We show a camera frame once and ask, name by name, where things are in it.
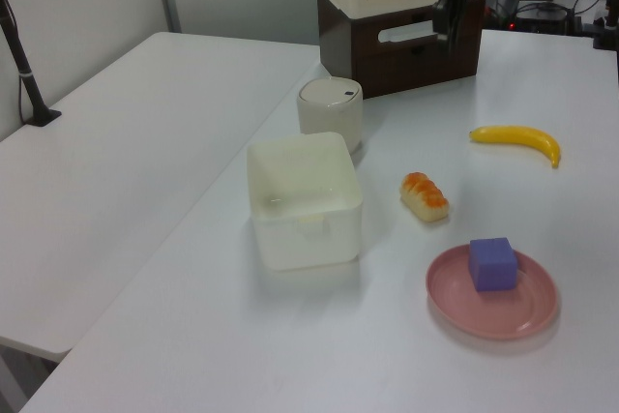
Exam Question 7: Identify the purple cube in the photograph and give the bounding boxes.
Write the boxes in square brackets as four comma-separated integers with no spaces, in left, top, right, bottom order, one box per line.
[467,237,519,293]

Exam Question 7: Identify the cream plastic storage box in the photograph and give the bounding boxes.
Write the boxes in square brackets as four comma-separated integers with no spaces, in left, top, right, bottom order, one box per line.
[246,131,364,273]

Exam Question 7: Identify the yellow banana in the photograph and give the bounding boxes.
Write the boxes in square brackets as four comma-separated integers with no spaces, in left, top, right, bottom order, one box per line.
[468,124,561,169]

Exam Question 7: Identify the black electronic device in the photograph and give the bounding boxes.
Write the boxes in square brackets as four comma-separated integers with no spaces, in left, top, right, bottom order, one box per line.
[512,1,575,33]

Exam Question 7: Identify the dark brown cabinet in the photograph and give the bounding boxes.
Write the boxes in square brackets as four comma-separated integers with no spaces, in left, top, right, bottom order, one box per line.
[317,0,486,101]

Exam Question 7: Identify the pink plate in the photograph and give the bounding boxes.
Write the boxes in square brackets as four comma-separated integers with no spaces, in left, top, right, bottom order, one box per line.
[425,244,560,340]

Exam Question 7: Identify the white drawer handle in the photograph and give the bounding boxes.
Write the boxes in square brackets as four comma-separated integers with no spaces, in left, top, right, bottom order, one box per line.
[377,20,439,44]

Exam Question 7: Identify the black camera stand pole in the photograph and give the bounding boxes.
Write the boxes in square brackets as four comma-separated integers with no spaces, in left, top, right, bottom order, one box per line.
[0,0,63,127]

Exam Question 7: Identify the orange glazed bread loaf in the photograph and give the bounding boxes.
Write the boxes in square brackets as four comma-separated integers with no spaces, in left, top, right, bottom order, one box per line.
[398,171,451,224]

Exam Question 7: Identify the cream lidded trash can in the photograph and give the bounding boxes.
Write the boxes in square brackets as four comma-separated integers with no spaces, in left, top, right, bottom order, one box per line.
[296,76,364,156]

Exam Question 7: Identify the wooden drawer with brown front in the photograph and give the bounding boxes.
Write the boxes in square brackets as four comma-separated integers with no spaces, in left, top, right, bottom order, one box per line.
[348,0,485,54]

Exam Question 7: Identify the black clamp mount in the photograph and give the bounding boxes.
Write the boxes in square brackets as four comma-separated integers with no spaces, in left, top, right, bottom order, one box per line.
[582,0,619,51]

